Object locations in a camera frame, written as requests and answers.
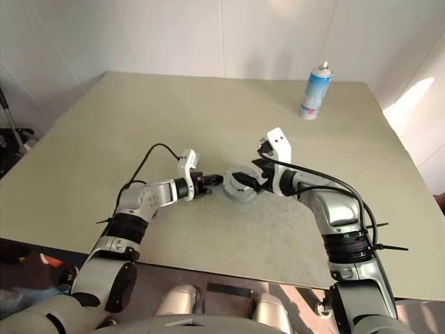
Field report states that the metal tripod stand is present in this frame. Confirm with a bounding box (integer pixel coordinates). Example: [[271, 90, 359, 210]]
[[0, 86, 26, 154]]

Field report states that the grey robot torso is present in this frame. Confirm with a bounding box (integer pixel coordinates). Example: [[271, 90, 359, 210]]
[[0, 294, 293, 334]]

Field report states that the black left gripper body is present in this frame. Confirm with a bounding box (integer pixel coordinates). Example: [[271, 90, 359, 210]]
[[192, 171, 213, 198]]

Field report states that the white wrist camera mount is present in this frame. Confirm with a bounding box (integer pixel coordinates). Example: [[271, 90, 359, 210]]
[[257, 127, 293, 196], [176, 148, 200, 202]]

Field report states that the black bag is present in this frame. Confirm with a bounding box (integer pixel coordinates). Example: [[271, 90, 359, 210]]
[[0, 127, 36, 179]]

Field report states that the round silver motor housing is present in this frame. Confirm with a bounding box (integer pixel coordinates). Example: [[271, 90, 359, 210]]
[[225, 184, 258, 207]]

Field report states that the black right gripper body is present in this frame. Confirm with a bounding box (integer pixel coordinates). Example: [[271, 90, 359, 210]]
[[258, 163, 275, 195]]

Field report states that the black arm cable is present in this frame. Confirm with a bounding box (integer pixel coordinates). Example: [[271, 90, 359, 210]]
[[115, 143, 182, 212], [259, 145, 380, 259]]

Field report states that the orange object under table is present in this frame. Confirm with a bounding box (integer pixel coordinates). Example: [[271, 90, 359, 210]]
[[39, 253, 64, 269]]

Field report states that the black flat strip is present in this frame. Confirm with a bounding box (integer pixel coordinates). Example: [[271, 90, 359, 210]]
[[206, 282, 252, 298]]

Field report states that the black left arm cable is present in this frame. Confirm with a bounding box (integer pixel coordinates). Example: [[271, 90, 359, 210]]
[[115, 143, 182, 212]]

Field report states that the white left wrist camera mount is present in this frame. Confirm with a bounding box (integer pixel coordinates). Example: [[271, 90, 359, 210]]
[[176, 148, 200, 202]]

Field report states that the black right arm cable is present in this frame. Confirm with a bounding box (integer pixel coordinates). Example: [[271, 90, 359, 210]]
[[259, 145, 380, 259]]

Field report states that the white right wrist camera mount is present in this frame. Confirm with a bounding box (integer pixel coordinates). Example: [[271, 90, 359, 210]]
[[257, 127, 293, 196]]

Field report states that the blue white spray can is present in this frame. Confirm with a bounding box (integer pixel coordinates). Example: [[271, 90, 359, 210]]
[[299, 61, 334, 120]]

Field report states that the silver rounded robot thigh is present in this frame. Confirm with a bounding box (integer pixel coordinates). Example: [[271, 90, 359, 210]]
[[251, 292, 290, 325], [154, 284, 203, 318]]

